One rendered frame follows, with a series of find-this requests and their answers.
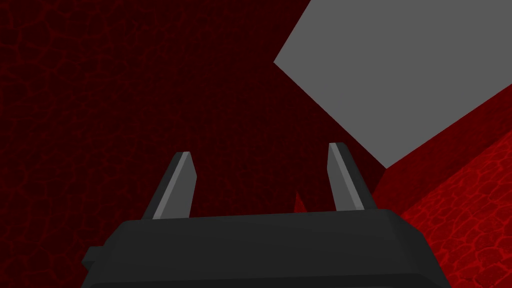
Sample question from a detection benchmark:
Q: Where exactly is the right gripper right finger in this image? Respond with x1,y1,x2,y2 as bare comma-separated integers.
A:
326,141,378,212

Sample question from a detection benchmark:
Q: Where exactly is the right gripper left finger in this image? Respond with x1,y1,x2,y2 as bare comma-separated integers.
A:
141,151,198,221

